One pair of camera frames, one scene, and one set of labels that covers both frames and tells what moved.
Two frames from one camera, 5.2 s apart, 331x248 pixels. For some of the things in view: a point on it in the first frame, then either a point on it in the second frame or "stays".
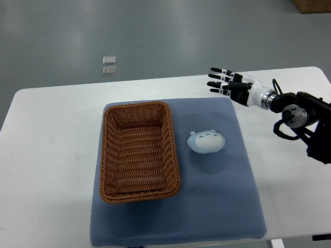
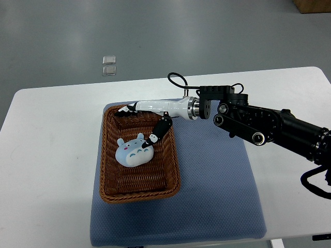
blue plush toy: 206,141 -> 131,153
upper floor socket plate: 110,59 stays
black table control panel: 321,237 stays
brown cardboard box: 313,6 stays
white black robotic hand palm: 243,90 -> 187,108
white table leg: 277,243 stays
